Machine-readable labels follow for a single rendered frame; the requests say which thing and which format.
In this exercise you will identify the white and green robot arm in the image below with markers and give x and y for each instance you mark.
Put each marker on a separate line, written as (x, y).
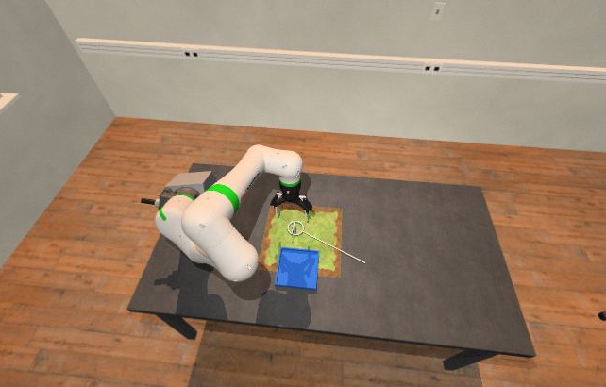
(199, 224)

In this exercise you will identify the blue tray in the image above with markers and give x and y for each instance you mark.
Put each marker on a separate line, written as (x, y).
(297, 267)

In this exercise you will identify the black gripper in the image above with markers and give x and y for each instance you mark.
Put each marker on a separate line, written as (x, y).
(295, 198)

